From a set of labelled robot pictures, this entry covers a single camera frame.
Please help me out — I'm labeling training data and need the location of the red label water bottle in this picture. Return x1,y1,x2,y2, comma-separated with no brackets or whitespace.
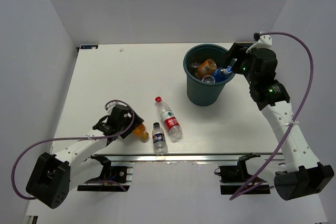
155,97,183,141

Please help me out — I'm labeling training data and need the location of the tall blue label water bottle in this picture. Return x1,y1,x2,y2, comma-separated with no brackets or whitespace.
212,66,232,83

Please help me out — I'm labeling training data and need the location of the orange juice bottle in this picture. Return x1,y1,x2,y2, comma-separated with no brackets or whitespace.
132,123,149,142
196,59,217,78

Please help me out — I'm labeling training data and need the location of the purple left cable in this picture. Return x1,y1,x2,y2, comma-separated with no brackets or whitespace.
10,100,136,200

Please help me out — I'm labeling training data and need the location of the aluminium table front rail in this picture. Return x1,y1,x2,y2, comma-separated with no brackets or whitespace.
94,152,283,164

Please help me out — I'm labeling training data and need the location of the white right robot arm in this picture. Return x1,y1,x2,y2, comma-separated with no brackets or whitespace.
224,42,334,200

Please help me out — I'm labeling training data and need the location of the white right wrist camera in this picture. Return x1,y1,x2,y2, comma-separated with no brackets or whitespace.
246,33,272,54

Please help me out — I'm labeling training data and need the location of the pepsi bottle black cap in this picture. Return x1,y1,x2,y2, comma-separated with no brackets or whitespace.
152,122,168,155

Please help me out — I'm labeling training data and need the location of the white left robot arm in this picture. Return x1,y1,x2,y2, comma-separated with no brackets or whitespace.
26,104,144,209

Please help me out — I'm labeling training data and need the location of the blue sticker left corner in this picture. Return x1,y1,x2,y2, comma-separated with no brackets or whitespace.
80,45,98,50

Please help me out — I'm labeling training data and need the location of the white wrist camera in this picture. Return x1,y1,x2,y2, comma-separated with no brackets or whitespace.
246,33,272,54
104,102,116,113

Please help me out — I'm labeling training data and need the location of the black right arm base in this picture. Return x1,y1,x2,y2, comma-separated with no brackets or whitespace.
214,153,273,195

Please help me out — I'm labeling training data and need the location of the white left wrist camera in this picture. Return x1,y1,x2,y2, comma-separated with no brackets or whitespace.
104,102,116,113

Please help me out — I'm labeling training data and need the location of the dark green plastic bin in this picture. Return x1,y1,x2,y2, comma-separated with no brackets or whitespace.
183,44,235,106

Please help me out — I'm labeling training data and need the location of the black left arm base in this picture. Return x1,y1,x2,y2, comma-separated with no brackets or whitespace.
77,154,133,192

